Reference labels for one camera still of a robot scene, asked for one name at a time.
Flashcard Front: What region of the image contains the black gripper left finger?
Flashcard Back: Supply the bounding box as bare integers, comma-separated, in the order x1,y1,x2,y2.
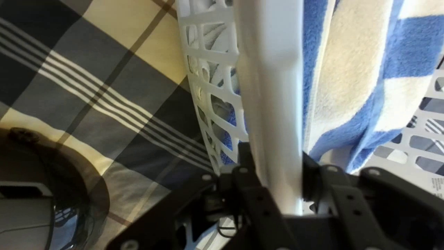
106,143,279,250

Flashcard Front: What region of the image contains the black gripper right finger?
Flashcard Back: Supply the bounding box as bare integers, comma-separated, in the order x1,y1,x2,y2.
300,152,444,250

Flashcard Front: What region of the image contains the white plastic laundry basket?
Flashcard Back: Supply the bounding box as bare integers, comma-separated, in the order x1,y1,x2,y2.
176,0,444,216

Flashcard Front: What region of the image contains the blue and white striped towel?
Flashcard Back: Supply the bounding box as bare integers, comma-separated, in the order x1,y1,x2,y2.
217,0,444,175

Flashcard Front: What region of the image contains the plaid blue bedspread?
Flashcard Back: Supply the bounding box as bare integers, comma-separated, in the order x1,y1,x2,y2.
0,0,211,250

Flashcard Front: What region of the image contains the dark grey helmet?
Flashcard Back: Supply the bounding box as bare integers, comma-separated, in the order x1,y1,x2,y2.
0,128,110,250

